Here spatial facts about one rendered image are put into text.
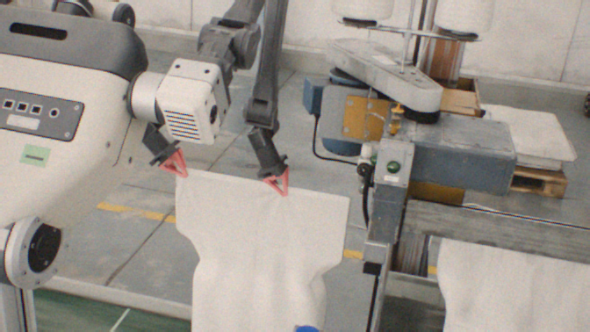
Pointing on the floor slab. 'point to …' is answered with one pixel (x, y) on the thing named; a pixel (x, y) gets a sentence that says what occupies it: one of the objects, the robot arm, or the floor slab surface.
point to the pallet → (555, 187)
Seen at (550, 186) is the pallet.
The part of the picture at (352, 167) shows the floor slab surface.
